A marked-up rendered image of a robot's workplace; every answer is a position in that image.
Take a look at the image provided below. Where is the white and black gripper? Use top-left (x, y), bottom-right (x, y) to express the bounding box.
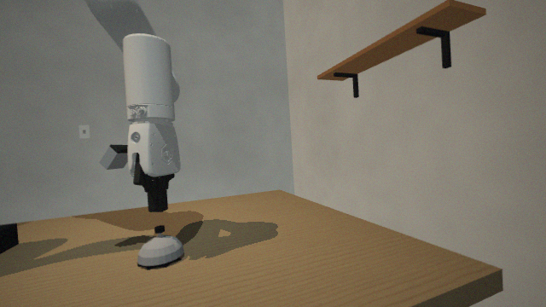
top-left (128, 121), bottom-right (181, 212)

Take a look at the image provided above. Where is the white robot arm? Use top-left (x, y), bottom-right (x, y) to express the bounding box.
top-left (85, 0), bottom-right (180, 170)

